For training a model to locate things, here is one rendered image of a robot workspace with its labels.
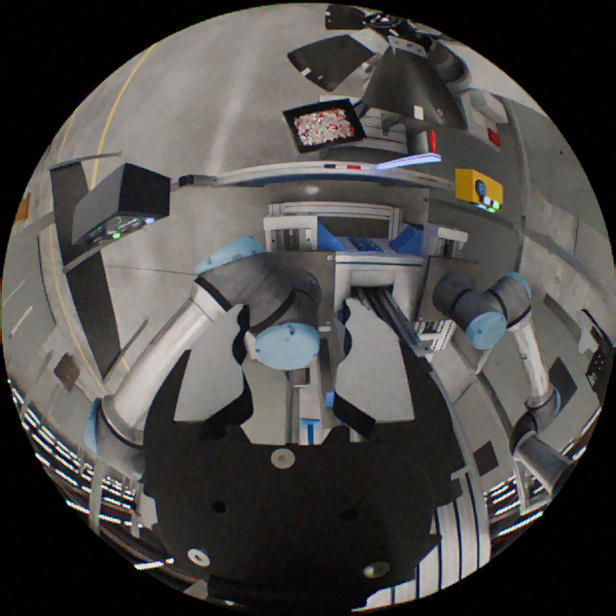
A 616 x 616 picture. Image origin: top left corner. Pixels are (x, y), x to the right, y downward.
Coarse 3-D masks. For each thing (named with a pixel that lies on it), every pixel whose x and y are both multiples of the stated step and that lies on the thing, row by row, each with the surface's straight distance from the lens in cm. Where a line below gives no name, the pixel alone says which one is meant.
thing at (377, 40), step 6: (366, 30) 69; (354, 36) 69; (360, 36) 69; (366, 36) 69; (372, 36) 69; (378, 36) 68; (360, 42) 69; (366, 42) 69; (372, 42) 69; (378, 42) 68; (384, 42) 68; (372, 48) 69; (378, 48) 69; (384, 48) 68
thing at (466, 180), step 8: (456, 176) 72; (464, 176) 69; (472, 176) 66; (480, 176) 69; (456, 184) 72; (464, 184) 69; (472, 184) 66; (488, 184) 71; (496, 184) 75; (456, 192) 71; (464, 192) 68; (472, 192) 66; (488, 192) 71; (496, 192) 75; (464, 200) 74; (472, 200) 66; (496, 200) 74; (496, 208) 74
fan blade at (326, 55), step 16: (304, 48) 74; (320, 48) 71; (336, 48) 69; (352, 48) 68; (368, 48) 68; (304, 64) 74; (320, 64) 71; (336, 64) 70; (352, 64) 69; (336, 80) 70
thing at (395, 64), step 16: (384, 64) 53; (400, 64) 54; (416, 64) 56; (432, 64) 61; (384, 80) 50; (400, 80) 51; (416, 80) 52; (432, 80) 55; (368, 96) 49; (384, 96) 48; (400, 96) 49; (416, 96) 50; (432, 96) 52; (448, 96) 54; (400, 112) 48; (432, 112) 49; (448, 112) 51; (464, 128) 52
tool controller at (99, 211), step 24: (120, 168) 48; (144, 168) 52; (96, 192) 55; (120, 192) 45; (144, 192) 50; (168, 192) 58; (96, 216) 51; (120, 216) 47; (144, 216) 51; (72, 240) 65; (96, 240) 68
